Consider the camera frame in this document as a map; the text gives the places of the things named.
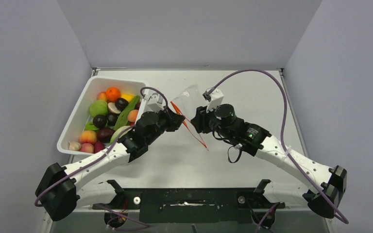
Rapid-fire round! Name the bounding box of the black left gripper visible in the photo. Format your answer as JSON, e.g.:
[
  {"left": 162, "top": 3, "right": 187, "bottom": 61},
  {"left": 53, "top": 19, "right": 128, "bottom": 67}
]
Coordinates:
[{"left": 146, "top": 105, "right": 185, "bottom": 145}]

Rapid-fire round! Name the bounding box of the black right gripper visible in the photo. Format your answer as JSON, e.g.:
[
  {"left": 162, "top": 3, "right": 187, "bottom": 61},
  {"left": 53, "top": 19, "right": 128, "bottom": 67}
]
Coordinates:
[{"left": 191, "top": 101, "right": 233, "bottom": 141}]

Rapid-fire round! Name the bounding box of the clear red-zipper bag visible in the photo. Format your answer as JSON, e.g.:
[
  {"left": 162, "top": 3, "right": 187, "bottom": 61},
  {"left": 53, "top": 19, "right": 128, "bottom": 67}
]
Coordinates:
[{"left": 170, "top": 84, "right": 209, "bottom": 151}]

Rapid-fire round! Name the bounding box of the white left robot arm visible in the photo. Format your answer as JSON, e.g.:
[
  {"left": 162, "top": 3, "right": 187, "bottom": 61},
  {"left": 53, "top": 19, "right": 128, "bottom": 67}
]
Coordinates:
[{"left": 34, "top": 108, "right": 185, "bottom": 221}]

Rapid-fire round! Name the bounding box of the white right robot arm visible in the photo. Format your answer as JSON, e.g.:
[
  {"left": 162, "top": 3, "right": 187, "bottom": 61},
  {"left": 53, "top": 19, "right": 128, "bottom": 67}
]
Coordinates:
[{"left": 191, "top": 104, "right": 347, "bottom": 222}]

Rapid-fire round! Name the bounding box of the dark red fig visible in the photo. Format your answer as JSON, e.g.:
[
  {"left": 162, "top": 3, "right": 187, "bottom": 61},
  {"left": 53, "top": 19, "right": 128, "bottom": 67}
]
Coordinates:
[{"left": 134, "top": 102, "right": 141, "bottom": 110}]

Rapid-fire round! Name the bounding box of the peach near bin edge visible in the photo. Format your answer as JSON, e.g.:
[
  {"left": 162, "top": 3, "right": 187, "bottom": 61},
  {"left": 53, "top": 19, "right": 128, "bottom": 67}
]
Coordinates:
[{"left": 127, "top": 109, "right": 138, "bottom": 123}]

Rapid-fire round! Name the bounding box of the green leafy vegetable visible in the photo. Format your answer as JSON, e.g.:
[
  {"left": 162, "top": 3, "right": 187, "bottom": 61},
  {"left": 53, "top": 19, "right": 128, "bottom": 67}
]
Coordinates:
[{"left": 113, "top": 96, "right": 140, "bottom": 131}]

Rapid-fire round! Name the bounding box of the dark plum upper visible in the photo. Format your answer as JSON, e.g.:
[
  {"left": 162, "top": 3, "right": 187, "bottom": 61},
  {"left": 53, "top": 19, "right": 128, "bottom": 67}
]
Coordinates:
[{"left": 115, "top": 98, "right": 129, "bottom": 112}]

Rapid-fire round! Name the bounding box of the dark plum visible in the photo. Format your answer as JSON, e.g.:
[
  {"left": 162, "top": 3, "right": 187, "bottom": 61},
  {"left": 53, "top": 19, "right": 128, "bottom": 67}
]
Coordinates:
[
  {"left": 92, "top": 114, "right": 107, "bottom": 129},
  {"left": 106, "top": 113, "right": 119, "bottom": 126},
  {"left": 115, "top": 98, "right": 129, "bottom": 112}
]

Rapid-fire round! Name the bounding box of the white green napa cabbage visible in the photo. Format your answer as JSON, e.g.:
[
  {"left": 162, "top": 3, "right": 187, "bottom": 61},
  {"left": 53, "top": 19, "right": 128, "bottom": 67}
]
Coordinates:
[{"left": 109, "top": 126, "right": 133, "bottom": 144}]

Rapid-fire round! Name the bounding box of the dark plum middle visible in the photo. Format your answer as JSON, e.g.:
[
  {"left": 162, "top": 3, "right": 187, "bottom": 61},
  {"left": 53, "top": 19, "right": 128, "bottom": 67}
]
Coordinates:
[{"left": 106, "top": 113, "right": 119, "bottom": 126}]

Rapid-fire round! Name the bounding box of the sliced mushroom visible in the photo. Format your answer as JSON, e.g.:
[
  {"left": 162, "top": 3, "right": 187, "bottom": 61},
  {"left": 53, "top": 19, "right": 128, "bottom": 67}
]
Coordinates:
[{"left": 107, "top": 102, "right": 121, "bottom": 115}]

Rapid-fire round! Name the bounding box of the orange fruit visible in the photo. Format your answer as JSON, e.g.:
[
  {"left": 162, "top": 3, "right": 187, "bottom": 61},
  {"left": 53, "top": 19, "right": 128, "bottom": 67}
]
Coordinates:
[{"left": 105, "top": 87, "right": 121, "bottom": 102}]

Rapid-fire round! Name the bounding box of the dark plum left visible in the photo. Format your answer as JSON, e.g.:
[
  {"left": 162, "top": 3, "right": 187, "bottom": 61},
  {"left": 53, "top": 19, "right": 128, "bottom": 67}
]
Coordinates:
[{"left": 92, "top": 114, "right": 107, "bottom": 129}]

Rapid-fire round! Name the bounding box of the peach top left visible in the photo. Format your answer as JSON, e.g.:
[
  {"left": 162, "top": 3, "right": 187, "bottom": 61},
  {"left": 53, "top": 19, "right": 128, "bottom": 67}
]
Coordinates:
[{"left": 97, "top": 92, "right": 108, "bottom": 102}]

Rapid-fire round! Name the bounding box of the red purple onion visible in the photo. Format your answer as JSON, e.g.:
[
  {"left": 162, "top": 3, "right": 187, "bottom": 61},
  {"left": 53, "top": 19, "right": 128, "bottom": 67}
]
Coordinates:
[{"left": 93, "top": 141, "right": 105, "bottom": 153}]

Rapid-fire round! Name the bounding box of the peach lower left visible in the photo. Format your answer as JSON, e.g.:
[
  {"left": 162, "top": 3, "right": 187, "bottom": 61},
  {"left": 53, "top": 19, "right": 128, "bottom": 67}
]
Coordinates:
[{"left": 79, "top": 130, "right": 98, "bottom": 145}]

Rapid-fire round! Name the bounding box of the pink peach bottom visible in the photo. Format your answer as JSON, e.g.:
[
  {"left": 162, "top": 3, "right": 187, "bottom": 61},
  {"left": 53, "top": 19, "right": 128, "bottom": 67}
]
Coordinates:
[{"left": 79, "top": 143, "right": 94, "bottom": 154}]

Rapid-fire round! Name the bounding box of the white plastic bin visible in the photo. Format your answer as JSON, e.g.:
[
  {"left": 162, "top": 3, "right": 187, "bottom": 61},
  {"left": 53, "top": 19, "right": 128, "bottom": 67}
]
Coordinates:
[{"left": 57, "top": 75, "right": 150, "bottom": 157}]

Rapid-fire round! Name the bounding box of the garlic bulb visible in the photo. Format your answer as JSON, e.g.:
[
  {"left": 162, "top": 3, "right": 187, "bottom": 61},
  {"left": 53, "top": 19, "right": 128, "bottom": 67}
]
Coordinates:
[{"left": 68, "top": 141, "right": 82, "bottom": 151}]

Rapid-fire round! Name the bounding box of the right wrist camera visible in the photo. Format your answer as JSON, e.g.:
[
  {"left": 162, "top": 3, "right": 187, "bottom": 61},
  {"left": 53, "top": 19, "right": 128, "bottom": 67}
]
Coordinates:
[{"left": 203, "top": 88, "right": 224, "bottom": 113}]

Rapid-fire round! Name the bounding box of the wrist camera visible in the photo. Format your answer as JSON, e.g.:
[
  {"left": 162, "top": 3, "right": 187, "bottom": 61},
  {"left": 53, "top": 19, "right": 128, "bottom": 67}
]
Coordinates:
[
  {"left": 147, "top": 92, "right": 165, "bottom": 113},
  {"left": 203, "top": 88, "right": 224, "bottom": 113}
]

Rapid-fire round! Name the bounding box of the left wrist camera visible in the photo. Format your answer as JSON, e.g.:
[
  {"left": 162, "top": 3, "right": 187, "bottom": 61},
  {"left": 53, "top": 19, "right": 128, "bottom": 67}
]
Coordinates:
[{"left": 147, "top": 92, "right": 165, "bottom": 113}]

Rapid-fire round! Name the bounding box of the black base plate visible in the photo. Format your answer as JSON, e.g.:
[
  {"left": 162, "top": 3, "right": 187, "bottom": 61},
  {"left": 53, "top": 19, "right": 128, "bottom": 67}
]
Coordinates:
[{"left": 98, "top": 188, "right": 273, "bottom": 224}]

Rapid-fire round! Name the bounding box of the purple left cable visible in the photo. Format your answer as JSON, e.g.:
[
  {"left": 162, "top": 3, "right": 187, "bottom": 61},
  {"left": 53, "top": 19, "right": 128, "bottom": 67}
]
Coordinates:
[{"left": 34, "top": 86, "right": 170, "bottom": 232}]

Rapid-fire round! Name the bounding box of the purple cable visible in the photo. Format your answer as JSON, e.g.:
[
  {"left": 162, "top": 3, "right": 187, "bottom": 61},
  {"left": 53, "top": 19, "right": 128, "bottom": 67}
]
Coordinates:
[
  {"left": 34, "top": 86, "right": 170, "bottom": 232},
  {"left": 204, "top": 69, "right": 350, "bottom": 233}
]

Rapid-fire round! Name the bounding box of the aluminium frame rail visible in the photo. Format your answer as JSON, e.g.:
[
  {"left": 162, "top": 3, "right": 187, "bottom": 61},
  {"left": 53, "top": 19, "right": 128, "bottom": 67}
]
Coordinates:
[{"left": 45, "top": 189, "right": 335, "bottom": 215}]

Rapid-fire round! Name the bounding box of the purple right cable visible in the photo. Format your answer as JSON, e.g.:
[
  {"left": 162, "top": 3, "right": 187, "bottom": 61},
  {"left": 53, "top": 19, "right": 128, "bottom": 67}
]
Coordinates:
[{"left": 204, "top": 69, "right": 350, "bottom": 233}]

